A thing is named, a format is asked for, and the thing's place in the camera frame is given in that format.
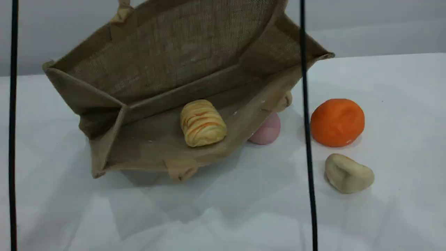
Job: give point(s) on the beige bread roll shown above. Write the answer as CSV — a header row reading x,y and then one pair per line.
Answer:
x,y
348,174

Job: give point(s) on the orange fruit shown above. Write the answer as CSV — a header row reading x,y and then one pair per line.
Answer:
x,y
336,122

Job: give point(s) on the brown jute bag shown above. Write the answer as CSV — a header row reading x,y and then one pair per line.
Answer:
x,y
174,52

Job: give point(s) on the pink peach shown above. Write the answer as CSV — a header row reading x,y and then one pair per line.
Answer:
x,y
266,134

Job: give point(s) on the long striped bread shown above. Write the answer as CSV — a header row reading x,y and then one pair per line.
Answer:
x,y
202,123

